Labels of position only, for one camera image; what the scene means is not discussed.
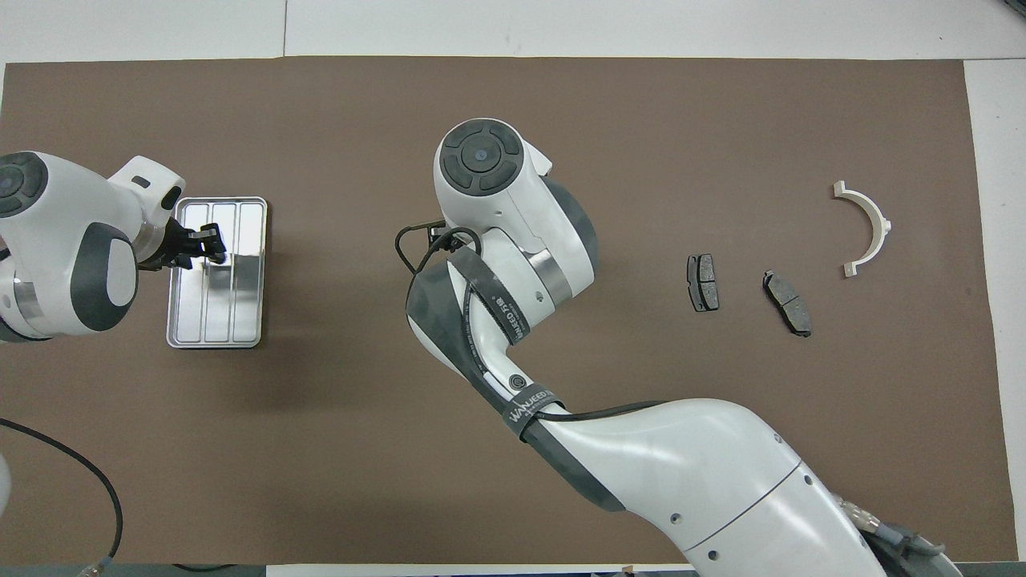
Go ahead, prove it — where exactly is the silver metal tray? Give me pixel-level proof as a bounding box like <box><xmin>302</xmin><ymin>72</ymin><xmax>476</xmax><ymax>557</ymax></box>
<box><xmin>166</xmin><ymin>196</ymin><xmax>268</xmax><ymax>349</ymax></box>

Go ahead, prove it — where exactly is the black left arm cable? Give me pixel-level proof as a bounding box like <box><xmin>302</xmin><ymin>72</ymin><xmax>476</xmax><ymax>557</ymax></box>
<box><xmin>0</xmin><ymin>417</ymin><xmax>123</xmax><ymax>576</ymax></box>

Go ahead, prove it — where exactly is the white curved plastic bracket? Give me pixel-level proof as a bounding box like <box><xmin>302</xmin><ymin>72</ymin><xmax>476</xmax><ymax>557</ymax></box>
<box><xmin>832</xmin><ymin>180</ymin><xmax>892</xmax><ymax>278</ymax></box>

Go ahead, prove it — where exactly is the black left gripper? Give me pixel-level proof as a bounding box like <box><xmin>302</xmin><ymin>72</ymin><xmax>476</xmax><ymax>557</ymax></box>
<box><xmin>138</xmin><ymin>220</ymin><xmax>228</xmax><ymax>272</ymax></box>

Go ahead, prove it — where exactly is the dark curved brake pad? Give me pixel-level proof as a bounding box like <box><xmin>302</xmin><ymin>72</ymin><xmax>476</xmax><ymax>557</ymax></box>
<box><xmin>762</xmin><ymin>270</ymin><xmax>813</xmax><ymax>338</ymax></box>

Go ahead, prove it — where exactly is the brown table mat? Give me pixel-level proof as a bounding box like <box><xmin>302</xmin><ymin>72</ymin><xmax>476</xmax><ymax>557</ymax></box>
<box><xmin>0</xmin><ymin>56</ymin><xmax>1019</xmax><ymax>566</ymax></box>

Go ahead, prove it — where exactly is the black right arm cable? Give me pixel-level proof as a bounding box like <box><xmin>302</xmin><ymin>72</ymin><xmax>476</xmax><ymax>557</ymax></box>
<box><xmin>395</xmin><ymin>223</ymin><xmax>666</xmax><ymax>422</ymax></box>

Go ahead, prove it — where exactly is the dark rectangular brake pad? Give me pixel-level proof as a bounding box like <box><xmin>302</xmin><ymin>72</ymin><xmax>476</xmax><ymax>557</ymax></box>
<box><xmin>686</xmin><ymin>254</ymin><xmax>720</xmax><ymax>313</ymax></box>

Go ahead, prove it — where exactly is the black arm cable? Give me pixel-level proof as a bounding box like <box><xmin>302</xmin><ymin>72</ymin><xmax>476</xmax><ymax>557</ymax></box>
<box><xmin>395</xmin><ymin>223</ymin><xmax>666</xmax><ymax>422</ymax></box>
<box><xmin>0</xmin><ymin>417</ymin><xmax>123</xmax><ymax>576</ymax></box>

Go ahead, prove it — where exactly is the grey connector cable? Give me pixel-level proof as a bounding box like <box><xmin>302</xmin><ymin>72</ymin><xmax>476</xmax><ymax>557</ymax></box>
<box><xmin>834</xmin><ymin>493</ymin><xmax>963</xmax><ymax>577</ymax></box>

